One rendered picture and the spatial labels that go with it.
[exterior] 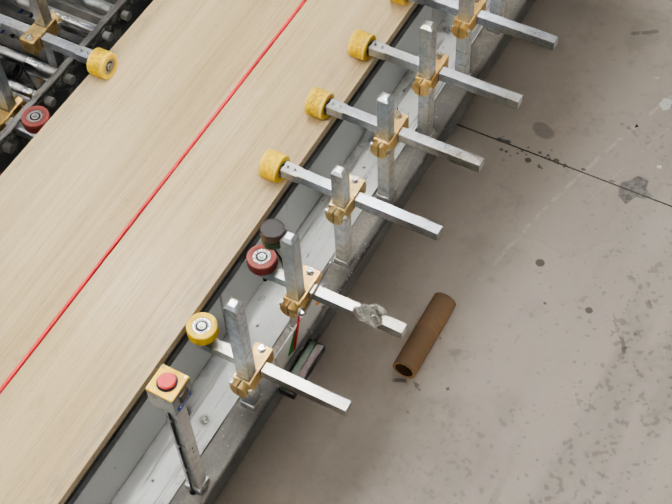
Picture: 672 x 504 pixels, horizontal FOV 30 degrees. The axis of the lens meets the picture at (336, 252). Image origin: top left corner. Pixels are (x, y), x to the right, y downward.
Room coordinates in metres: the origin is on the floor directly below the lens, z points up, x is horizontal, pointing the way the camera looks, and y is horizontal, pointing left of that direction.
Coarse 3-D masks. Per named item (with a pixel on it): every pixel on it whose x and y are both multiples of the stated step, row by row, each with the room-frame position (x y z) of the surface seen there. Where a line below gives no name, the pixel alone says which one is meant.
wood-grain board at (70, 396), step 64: (192, 0) 2.82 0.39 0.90; (256, 0) 2.80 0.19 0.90; (320, 0) 2.78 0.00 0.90; (384, 0) 2.77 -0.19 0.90; (128, 64) 2.57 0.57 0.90; (192, 64) 2.55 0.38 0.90; (320, 64) 2.52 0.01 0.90; (64, 128) 2.34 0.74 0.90; (128, 128) 2.32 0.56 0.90; (192, 128) 2.31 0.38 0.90; (256, 128) 2.30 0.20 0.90; (320, 128) 2.28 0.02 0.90; (0, 192) 2.13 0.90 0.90; (64, 192) 2.11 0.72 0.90; (128, 192) 2.10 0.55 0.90; (192, 192) 2.08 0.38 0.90; (256, 192) 2.07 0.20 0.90; (0, 256) 1.91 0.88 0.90; (64, 256) 1.90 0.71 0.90; (128, 256) 1.89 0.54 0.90; (192, 256) 1.87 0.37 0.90; (0, 320) 1.71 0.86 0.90; (64, 320) 1.70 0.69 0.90; (128, 320) 1.69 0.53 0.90; (0, 384) 1.53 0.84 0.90; (64, 384) 1.52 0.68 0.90; (128, 384) 1.51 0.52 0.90; (0, 448) 1.36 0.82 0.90; (64, 448) 1.34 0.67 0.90
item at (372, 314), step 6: (360, 306) 1.71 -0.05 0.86; (366, 306) 1.70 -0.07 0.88; (372, 306) 1.70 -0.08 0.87; (378, 306) 1.70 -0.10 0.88; (354, 312) 1.69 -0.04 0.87; (360, 312) 1.69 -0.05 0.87; (366, 312) 1.69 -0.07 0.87; (372, 312) 1.69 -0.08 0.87; (378, 312) 1.69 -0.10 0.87; (384, 312) 1.69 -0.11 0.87; (360, 318) 1.67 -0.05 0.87; (366, 318) 1.67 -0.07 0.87; (372, 318) 1.67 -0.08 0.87; (378, 318) 1.67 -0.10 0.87; (372, 324) 1.65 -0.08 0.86; (378, 324) 1.65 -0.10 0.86
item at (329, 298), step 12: (264, 276) 1.84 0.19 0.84; (276, 276) 1.82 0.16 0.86; (312, 288) 1.78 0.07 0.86; (324, 288) 1.77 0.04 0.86; (324, 300) 1.74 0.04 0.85; (336, 300) 1.74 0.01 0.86; (348, 300) 1.73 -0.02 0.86; (348, 312) 1.71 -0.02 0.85; (384, 324) 1.65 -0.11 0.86; (396, 324) 1.65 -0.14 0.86; (396, 336) 1.63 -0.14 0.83
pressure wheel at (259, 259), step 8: (256, 248) 1.88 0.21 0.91; (264, 248) 1.88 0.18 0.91; (248, 256) 1.86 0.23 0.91; (256, 256) 1.86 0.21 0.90; (264, 256) 1.85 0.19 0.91; (272, 256) 1.85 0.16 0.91; (248, 264) 1.84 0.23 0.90; (256, 264) 1.83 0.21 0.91; (264, 264) 1.83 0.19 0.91; (272, 264) 1.83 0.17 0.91; (256, 272) 1.82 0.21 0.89; (264, 272) 1.82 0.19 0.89; (264, 280) 1.85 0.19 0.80
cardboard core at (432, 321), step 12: (432, 300) 2.22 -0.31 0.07; (444, 300) 2.21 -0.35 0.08; (432, 312) 2.17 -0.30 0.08; (444, 312) 2.17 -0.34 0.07; (420, 324) 2.13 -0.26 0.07; (432, 324) 2.12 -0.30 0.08; (444, 324) 2.14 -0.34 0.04; (420, 336) 2.08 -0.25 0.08; (432, 336) 2.08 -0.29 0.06; (408, 348) 2.04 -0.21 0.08; (420, 348) 2.04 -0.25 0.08; (396, 360) 2.00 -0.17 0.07; (408, 360) 1.99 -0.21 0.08; (420, 360) 2.00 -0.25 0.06; (408, 372) 1.99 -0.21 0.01
